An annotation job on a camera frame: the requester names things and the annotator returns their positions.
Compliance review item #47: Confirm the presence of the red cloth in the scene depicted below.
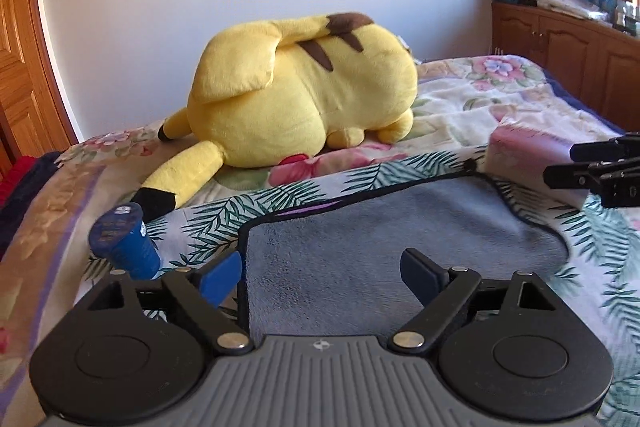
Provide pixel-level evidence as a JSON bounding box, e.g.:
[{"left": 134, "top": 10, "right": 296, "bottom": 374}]
[{"left": 0, "top": 156, "right": 37, "bottom": 208}]

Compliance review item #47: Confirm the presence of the yellow plush toy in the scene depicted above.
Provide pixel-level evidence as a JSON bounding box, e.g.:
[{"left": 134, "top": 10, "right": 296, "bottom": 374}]
[{"left": 131, "top": 11, "right": 419, "bottom": 221}]

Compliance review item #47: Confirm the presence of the white plastic bag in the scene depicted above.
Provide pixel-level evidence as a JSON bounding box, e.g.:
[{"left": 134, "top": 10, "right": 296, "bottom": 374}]
[{"left": 536, "top": 0, "right": 603, "bottom": 20}]

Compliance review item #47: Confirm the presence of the dark navy cloth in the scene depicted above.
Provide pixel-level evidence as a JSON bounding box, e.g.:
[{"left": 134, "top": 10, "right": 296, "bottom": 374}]
[{"left": 0, "top": 151, "right": 62, "bottom": 255}]

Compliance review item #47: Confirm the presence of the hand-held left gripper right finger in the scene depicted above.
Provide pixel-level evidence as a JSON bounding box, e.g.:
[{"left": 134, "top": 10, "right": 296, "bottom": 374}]
[{"left": 392, "top": 248, "right": 560, "bottom": 351}]

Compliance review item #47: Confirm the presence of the leaf print bed sheet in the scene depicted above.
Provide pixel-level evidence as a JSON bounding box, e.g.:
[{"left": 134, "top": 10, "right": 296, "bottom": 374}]
[{"left": 82, "top": 156, "right": 640, "bottom": 427}]

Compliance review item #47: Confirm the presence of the pink folded cloth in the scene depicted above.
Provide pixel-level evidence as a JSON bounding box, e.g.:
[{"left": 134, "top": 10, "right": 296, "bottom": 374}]
[{"left": 489, "top": 117, "right": 593, "bottom": 180}]

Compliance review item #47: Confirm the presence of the floral blanket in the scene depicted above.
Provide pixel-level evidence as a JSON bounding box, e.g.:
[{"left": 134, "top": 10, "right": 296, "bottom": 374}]
[{"left": 0, "top": 56, "right": 626, "bottom": 427}]

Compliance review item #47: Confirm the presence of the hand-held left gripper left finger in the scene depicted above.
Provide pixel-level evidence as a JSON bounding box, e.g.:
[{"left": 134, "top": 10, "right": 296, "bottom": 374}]
[{"left": 88, "top": 251, "right": 254, "bottom": 355}]

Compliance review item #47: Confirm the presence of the wooden door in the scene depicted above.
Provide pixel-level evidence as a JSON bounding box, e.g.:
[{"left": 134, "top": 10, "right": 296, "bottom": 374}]
[{"left": 0, "top": 0, "right": 80, "bottom": 190}]

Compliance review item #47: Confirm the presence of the blue plastic cup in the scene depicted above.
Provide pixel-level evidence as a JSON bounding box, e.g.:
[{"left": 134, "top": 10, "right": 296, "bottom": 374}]
[{"left": 88, "top": 202, "right": 162, "bottom": 281}]

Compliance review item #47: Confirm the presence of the wooden cabinet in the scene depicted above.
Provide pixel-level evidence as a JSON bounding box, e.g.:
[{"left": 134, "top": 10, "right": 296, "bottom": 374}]
[{"left": 490, "top": 1, "right": 640, "bottom": 134}]

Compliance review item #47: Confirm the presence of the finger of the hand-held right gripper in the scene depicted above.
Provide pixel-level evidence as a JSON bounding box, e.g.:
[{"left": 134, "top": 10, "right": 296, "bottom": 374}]
[
  {"left": 569, "top": 135, "right": 640, "bottom": 164},
  {"left": 543, "top": 160, "right": 640, "bottom": 208}
]

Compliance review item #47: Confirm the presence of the grey towel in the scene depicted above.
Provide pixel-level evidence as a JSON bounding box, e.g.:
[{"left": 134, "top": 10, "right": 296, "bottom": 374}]
[{"left": 239, "top": 174, "right": 582, "bottom": 341}]

